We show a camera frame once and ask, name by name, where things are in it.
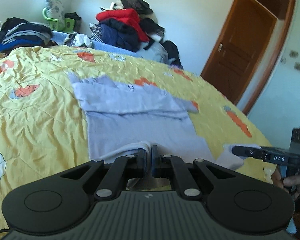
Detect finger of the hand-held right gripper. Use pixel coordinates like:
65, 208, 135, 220
231, 144, 263, 159

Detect stack of folded dark clothes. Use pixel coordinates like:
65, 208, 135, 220
0, 17, 54, 53

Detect lavender knit sweater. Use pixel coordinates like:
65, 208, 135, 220
69, 72, 262, 190

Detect wooden door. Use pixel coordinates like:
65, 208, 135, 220
201, 0, 278, 105

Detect black and white plastic bag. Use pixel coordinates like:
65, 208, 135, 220
65, 33, 93, 48

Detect pile of red and dark clothes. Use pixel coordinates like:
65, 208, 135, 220
96, 8, 150, 43

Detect green plastic chair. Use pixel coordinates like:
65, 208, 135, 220
42, 7, 74, 33

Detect clear plastic bag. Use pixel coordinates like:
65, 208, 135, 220
137, 41, 169, 64

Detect black and grey clothes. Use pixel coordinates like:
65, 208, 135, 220
140, 17, 165, 50

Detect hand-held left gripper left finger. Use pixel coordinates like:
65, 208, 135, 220
60, 149, 148, 201

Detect person's right hand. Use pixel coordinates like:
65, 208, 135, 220
270, 166, 300, 200

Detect black patterned garment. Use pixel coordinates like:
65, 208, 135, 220
120, 0, 154, 15

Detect blue blanket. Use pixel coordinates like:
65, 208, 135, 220
51, 30, 138, 57

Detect grey patterned pillow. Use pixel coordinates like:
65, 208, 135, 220
45, 0, 65, 24

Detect navy jacket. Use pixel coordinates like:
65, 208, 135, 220
100, 21, 142, 53

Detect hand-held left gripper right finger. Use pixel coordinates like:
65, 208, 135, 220
151, 145, 239, 201

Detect checked cloth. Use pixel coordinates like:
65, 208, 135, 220
89, 22, 103, 42

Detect small black garment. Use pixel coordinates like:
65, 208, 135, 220
64, 12, 82, 32

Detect yellow printed quilt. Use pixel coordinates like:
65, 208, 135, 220
0, 45, 294, 230

